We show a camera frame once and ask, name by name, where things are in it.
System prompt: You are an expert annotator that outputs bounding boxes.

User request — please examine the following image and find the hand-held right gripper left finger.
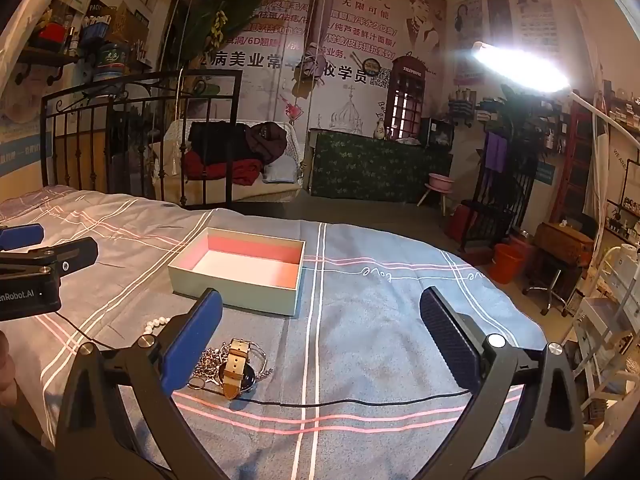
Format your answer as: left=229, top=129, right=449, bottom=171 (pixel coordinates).
left=55, top=287, right=224, bottom=480

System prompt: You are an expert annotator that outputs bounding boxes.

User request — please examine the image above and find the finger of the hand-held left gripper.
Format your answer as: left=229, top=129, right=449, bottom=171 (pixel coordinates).
left=0, top=237, right=99, bottom=281
left=0, top=224, right=44, bottom=252

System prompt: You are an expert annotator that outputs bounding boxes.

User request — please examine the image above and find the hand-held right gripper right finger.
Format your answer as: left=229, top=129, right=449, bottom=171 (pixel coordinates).
left=419, top=286, right=586, bottom=480

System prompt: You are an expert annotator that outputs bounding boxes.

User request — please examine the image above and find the silver chain necklace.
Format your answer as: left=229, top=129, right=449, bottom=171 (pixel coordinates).
left=187, top=342, right=273, bottom=391

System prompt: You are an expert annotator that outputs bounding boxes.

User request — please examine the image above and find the wristwatch with tan strap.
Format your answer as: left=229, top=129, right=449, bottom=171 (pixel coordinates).
left=220, top=338, right=257, bottom=401

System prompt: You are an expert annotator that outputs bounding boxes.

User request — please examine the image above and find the pale green box pink inside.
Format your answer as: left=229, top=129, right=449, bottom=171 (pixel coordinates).
left=167, top=226, right=306, bottom=317

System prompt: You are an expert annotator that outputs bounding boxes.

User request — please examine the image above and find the person's left hand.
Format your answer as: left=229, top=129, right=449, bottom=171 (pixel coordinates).
left=0, top=332, right=18, bottom=406

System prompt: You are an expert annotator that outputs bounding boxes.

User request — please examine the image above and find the grey striped bed sheet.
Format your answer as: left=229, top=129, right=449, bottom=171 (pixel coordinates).
left=0, top=185, right=548, bottom=480

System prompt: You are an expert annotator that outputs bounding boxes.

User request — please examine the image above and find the red bucket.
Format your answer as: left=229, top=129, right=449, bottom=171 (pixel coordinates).
left=487, top=243, right=527, bottom=285

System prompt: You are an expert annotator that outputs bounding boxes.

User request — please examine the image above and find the dark red bag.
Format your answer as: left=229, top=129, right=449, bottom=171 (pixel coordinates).
left=445, top=200, right=481, bottom=241

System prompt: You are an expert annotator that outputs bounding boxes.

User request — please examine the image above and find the black swivel stool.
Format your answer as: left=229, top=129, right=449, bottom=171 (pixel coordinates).
left=522, top=250, right=583, bottom=317

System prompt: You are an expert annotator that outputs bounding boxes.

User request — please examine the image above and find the black metal fence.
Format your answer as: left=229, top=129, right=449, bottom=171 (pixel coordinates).
left=457, top=160, right=536, bottom=253

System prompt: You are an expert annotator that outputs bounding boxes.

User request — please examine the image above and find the white trolley cart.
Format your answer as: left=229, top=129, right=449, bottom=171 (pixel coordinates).
left=570, top=245, right=640, bottom=411

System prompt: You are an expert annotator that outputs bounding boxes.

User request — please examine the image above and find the pink basin on stool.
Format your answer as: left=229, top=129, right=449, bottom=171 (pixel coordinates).
left=417, top=172, right=453, bottom=217

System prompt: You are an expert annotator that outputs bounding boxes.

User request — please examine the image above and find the red garment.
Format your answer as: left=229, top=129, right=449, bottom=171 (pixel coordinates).
left=182, top=157, right=266, bottom=187

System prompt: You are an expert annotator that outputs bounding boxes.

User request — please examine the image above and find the black garment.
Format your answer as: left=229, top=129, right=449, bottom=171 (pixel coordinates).
left=189, top=121, right=251, bottom=166

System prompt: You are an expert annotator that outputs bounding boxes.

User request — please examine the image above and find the green patterned cabinet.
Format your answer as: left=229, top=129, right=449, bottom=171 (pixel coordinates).
left=310, top=129, right=453, bottom=206

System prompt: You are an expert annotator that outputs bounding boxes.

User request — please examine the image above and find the pale blue pillow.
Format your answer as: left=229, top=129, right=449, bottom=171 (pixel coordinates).
left=262, top=152, right=301, bottom=183

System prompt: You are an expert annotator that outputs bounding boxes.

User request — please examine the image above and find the purple cloth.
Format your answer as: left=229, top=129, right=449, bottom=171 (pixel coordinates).
left=484, top=132, right=508, bottom=173

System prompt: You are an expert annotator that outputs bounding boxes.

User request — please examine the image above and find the green round tin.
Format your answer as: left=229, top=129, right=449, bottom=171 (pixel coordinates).
left=97, top=50, right=126, bottom=79

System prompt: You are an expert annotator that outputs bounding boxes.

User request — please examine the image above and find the small black appliance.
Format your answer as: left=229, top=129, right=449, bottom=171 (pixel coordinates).
left=420, top=117, right=455, bottom=150

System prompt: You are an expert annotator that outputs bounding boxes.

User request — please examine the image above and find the dark brown jacket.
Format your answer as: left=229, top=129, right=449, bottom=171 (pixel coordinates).
left=245, top=121, right=288, bottom=166

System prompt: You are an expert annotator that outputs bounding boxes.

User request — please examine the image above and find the blue basket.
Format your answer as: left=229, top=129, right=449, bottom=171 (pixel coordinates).
left=80, top=15, right=112, bottom=44

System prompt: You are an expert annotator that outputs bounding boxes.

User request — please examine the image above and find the red ladder shelf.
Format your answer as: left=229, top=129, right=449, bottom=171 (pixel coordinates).
left=555, top=105, right=608, bottom=226

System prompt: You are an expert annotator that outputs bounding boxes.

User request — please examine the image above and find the red phone booth decoration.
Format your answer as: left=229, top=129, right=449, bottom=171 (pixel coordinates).
left=385, top=54, right=430, bottom=140

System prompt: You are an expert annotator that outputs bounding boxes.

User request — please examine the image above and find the bright white lamp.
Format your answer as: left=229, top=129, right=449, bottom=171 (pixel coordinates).
left=472, top=40, right=640, bottom=151

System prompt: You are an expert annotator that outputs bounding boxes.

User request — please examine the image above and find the pink portrait poster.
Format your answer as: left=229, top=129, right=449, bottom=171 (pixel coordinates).
left=454, top=0, right=483, bottom=86

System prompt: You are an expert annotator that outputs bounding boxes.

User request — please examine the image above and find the thin black cable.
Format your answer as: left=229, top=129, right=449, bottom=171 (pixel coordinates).
left=55, top=310, right=473, bottom=408

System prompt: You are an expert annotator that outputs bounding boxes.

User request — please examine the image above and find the dark wall shelf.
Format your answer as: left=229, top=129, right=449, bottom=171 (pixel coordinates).
left=15, top=47, right=81, bottom=86

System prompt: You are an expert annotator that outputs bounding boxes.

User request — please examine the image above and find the black iron bed frame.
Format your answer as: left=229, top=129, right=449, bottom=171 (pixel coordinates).
left=40, top=71, right=244, bottom=209

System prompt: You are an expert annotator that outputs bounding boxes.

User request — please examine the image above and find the small wall organiser shelf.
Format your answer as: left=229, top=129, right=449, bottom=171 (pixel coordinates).
left=447, top=87, right=476, bottom=128

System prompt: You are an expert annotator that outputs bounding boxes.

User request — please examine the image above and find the large wall poster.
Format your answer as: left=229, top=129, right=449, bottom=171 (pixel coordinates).
left=240, top=0, right=448, bottom=137

